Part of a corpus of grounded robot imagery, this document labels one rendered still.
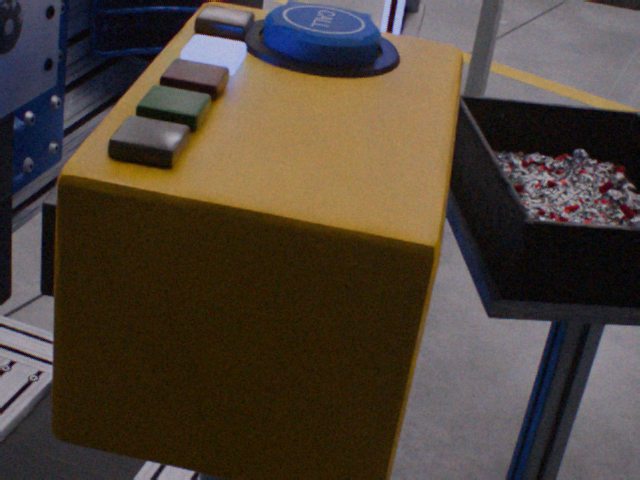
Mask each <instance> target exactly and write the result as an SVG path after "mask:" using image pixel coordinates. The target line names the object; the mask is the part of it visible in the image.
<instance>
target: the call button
mask: <svg viewBox="0 0 640 480"><path fill-rule="evenodd" d="M371 16H372V15H368V14H363V13H358V12H352V11H349V9H346V8H342V7H338V6H333V5H326V4H318V3H306V2H301V1H295V0H288V1H287V2H286V4H284V5H281V7H278V8H276V9H274V10H273V11H272V12H269V13H268V14H267V15H266V16H265V20H264V28H263V38H262V43H263V44H264V45H265V46H267V47H268V48H269V49H271V50H273V51H276V52H278V53H281V54H283V55H286V56H288V57H292V58H296V59H299V60H304V61H308V62H315V63H321V64H331V65H355V64H363V63H368V62H372V61H374V60H376V59H377V57H378V51H379V46H380V40H381V31H380V29H379V28H378V27H377V26H376V24H375V23H374V22H373V21H371V20H370V19H371Z"/></svg>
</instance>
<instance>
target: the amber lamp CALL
mask: <svg viewBox="0 0 640 480"><path fill-rule="evenodd" d="M254 23H255V14H254V13H253V12H250V11H244V10H239V9H233V8H228V7H221V6H216V5H211V4H209V5H207V6H206V7H205V8H204V9H203V10H202V12H200V13H199V14H198V15H197V16H196V19H195V21H194V31H195V32H196V33H199V34H204V35H211V36H216V37H221V38H227V39H233V40H238V41H241V39H242V38H243V37H245V36H246V34H247V32H248V30H249V29H250V27H252V26H253V24H254Z"/></svg>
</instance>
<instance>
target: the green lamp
mask: <svg viewBox="0 0 640 480"><path fill-rule="evenodd" d="M210 108H211V96H210V95H209V94H205V93H200V92H194V91H189V90H183V89H178V88H173V87H167V86H161V85H153V86H152V87H151V88H150V91H149V92H148V93H147V94H145V96H144V97H143V98H142V99H141V100H140V102H139V103H138V104H137V106H136V114H135V116H138V117H143V118H148V119H154V120H159V121H165V122H170V123H175V124H181V125H186V126H188V127H189V128H190V133H194V132H196V131H197V129H198V127H199V126H200V124H201V123H203V120H204V119H205V117H206V116H207V114H208V113H209V111H210Z"/></svg>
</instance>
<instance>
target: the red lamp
mask: <svg viewBox="0 0 640 480"><path fill-rule="evenodd" d="M229 74H230V71H229V68H227V67H225V66H219V65H213V64H208V63H203V62H197V61H192V60H186V59H180V58H176V59H174V60H173V62H172V63H171V64H170V65H169V67H168V69H167V70H165V71H164V73H163V74H162V75H161V77H160V79H159V85H161V86H167V87H173V88H178V89H183V90H189V91H194V92H200V93H205V94H209V95H210V96H211V103H213V101H216V99H217V98H218V96H220V95H221V93H222V92H223V90H224V89H225V87H226V85H227V84H228V81H229Z"/></svg>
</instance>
